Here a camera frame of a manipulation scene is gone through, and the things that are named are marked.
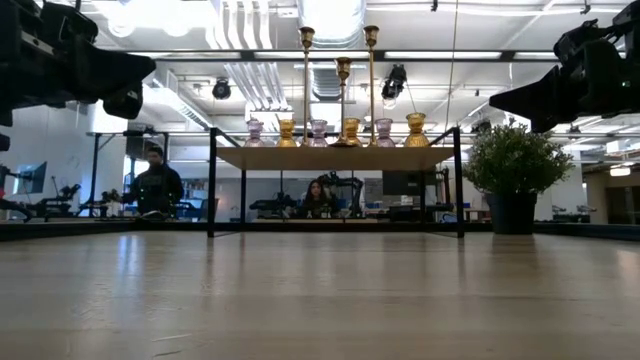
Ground wooden shelf black metal legs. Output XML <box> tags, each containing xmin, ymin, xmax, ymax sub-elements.
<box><xmin>207</xmin><ymin>126</ymin><xmax>465</xmax><ymax>239</ymax></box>

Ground black aluminium frame rail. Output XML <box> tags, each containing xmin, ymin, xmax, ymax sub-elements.
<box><xmin>0</xmin><ymin>218</ymin><xmax>640</xmax><ymax>242</ymax></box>

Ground black background rig frame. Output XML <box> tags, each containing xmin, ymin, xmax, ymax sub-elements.
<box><xmin>85</xmin><ymin>129</ymin><xmax>174</xmax><ymax>217</ymax></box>

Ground pink glass candle holder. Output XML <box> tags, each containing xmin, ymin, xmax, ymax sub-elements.
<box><xmin>308</xmin><ymin>118</ymin><xmax>331</xmax><ymax>148</ymax></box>
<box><xmin>243</xmin><ymin>118</ymin><xmax>266</xmax><ymax>148</ymax></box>
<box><xmin>373</xmin><ymin>117</ymin><xmax>396</xmax><ymax>148</ymax></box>

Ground tall brass candlestick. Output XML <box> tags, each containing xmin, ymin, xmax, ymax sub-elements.
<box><xmin>362</xmin><ymin>24</ymin><xmax>381</xmax><ymax>148</ymax></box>
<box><xmin>298</xmin><ymin>25</ymin><xmax>316</xmax><ymax>148</ymax></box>

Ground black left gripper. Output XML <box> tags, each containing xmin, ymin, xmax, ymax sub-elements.
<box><xmin>19</xmin><ymin>29</ymin><xmax>157</xmax><ymax>120</ymax></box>

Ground short brass candlestick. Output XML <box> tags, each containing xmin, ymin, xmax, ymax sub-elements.
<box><xmin>329</xmin><ymin>56</ymin><xmax>357</xmax><ymax>148</ymax></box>

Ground person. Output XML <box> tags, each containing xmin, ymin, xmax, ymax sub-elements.
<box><xmin>122</xmin><ymin>145</ymin><xmax>185</xmax><ymax>219</ymax></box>
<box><xmin>298</xmin><ymin>178</ymin><xmax>335</xmax><ymax>220</ymax></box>

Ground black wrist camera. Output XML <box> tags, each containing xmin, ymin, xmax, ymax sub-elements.
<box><xmin>40</xmin><ymin>0</ymin><xmax>100</xmax><ymax>45</ymax></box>
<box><xmin>553</xmin><ymin>18</ymin><xmax>601</xmax><ymax>64</ymax></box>

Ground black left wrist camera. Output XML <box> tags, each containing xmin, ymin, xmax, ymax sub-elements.
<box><xmin>40</xmin><ymin>0</ymin><xmax>100</xmax><ymax>45</ymax></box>

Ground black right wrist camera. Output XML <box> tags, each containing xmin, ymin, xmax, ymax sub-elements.
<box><xmin>553</xmin><ymin>18</ymin><xmax>601</xmax><ymax>64</ymax></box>

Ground background computer monitor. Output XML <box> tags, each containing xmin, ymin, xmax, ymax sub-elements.
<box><xmin>12</xmin><ymin>160</ymin><xmax>49</xmax><ymax>196</ymax></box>

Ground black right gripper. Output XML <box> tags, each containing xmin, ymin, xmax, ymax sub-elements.
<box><xmin>489</xmin><ymin>39</ymin><xmax>640</xmax><ymax>133</ymax></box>

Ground green potted plant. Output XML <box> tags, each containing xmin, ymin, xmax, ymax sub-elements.
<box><xmin>460</xmin><ymin>119</ymin><xmax>575</xmax><ymax>236</ymax></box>

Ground amber glass candle holder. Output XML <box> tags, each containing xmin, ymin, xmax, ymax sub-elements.
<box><xmin>403</xmin><ymin>112</ymin><xmax>430</xmax><ymax>148</ymax></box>
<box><xmin>342</xmin><ymin>117</ymin><xmax>362</xmax><ymax>147</ymax></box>
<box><xmin>275</xmin><ymin>118</ymin><xmax>299</xmax><ymax>148</ymax></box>

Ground thin hanging cable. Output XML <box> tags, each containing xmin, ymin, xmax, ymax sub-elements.
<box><xmin>443</xmin><ymin>0</ymin><xmax>460</xmax><ymax>132</ymax></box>

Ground black ceiling spotlight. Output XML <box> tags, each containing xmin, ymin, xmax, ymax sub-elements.
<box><xmin>211</xmin><ymin>77</ymin><xmax>233</xmax><ymax>101</ymax></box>
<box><xmin>379</xmin><ymin>63</ymin><xmax>409</xmax><ymax>104</ymax></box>

